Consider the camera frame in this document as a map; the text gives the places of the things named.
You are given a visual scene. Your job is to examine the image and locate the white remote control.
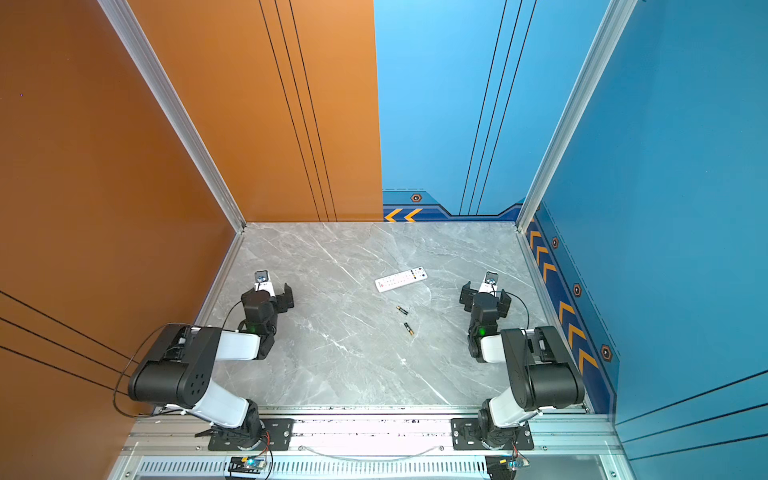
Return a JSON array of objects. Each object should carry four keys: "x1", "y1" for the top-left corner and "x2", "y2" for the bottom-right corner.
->
[{"x1": 374, "y1": 267, "x2": 428, "y2": 293}]

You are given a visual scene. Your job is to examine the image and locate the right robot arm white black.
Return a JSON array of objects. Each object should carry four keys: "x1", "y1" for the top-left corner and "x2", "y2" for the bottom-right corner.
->
[{"x1": 459, "y1": 273, "x2": 586, "y2": 449}]

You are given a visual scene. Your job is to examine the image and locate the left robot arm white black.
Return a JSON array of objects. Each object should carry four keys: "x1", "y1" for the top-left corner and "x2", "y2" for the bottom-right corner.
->
[{"x1": 127, "y1": 271, "x2": 295, "y2": 452}]

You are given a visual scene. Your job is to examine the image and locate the left circuit board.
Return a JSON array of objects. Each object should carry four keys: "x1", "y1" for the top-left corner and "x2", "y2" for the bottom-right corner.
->
[{"x1": 226, "y1": 456, "x2": 270, "y2": 479}]

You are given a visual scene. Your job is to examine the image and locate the circuit board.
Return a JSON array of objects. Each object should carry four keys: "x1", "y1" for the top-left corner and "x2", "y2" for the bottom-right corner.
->
[
  {"x1": 485, "y1": 456, "x2": 530, "y2": 480},
  {"x1": 226, "y1": 456, "x2": 270, "y2": 479}
]

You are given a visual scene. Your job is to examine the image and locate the right circuit board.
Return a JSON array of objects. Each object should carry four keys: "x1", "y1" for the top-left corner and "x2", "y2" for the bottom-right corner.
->
[{"x1": 485, "y1": 456, "x2": 530, "y2": 480}]

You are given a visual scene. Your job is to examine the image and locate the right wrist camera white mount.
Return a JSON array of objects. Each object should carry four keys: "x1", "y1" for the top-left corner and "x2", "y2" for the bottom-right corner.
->
[{"x1": 478, "y1": 271, "x2": 499, "y2": 296}]

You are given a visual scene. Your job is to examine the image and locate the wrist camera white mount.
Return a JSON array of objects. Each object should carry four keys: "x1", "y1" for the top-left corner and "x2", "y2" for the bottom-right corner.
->
[
  {"x1": 254, "y1": 270, "x2": 276, "y2": 297},
  {"x1": 478, "y1": 271, "x2": 499, "y2": 296}
]

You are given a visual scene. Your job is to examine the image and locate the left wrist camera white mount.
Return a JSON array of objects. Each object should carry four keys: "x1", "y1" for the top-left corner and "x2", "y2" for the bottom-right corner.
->
[{"x1": 254, "y1": 270, "x2": 276, "y2": 297}]

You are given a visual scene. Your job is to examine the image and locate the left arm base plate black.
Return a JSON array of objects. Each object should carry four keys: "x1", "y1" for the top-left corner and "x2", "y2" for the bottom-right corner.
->
[{"x1": 207, "y1": 417, "x2": 295, "y2": 453}]

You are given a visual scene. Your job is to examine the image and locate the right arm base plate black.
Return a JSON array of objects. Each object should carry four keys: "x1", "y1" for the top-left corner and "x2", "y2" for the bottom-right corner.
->
[{"x1": 450, "y1": 418, "x2": 535, "y2": 451}]

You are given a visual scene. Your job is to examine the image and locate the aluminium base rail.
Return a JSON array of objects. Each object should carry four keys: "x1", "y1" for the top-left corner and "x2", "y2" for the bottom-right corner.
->
[{"x1": 119, "y1": 410, "x2": 624, "y2": 459}]

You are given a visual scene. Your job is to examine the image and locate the white slotted cable duct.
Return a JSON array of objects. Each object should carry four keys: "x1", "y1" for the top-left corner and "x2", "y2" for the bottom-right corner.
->
[{"x1": 123, "y1": 456, "x2": 490, "y2": 479}]

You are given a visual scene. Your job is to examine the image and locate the left aluminium corner post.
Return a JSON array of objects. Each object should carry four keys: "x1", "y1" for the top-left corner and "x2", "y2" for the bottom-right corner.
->
[{"x1": 98, "y1": 0, "x2": 246, "y2": 235}]

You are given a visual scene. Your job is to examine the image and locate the aluminium corner post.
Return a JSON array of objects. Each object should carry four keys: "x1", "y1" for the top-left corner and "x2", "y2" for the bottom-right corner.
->
[
  {"x1": 516, "y1": 0, "x2": 637, "y2": 234},
  {"x1": 98, "y1": 0, "x2": 246, "y2": 235}
]

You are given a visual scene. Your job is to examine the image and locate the right aluminium corner post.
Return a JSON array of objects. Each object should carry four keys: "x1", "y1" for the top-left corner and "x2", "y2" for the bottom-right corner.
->
[{"x1": 516, "y1": 0, "x2": 637, "y2": 234}]

